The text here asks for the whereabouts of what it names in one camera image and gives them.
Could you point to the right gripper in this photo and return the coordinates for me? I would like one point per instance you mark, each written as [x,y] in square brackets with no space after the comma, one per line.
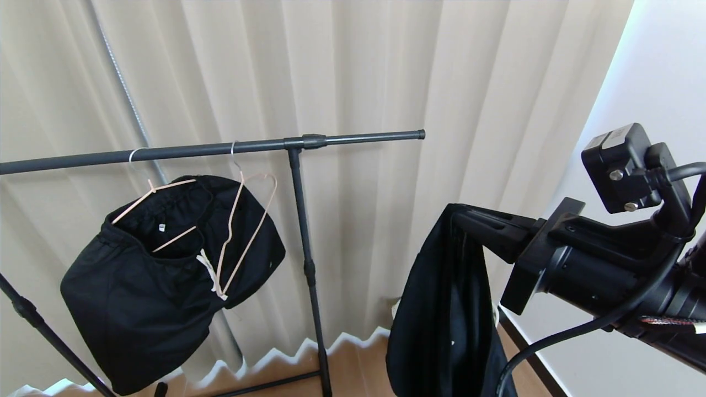
[595,264]

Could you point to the pink clothes hanger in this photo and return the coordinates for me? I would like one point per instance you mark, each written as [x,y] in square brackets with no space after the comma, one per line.
[242,177]
[132,206]

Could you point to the black garment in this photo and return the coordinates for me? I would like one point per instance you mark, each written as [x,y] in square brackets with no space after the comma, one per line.
[441,309]
[138,309]

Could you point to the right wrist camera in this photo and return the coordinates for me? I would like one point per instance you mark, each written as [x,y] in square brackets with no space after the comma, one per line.
[618,160]

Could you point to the black clothes rack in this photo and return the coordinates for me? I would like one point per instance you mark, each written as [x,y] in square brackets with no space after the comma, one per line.
[353,138]

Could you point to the white laundry basket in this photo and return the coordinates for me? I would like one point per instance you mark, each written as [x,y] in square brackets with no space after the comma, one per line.
[394,309]

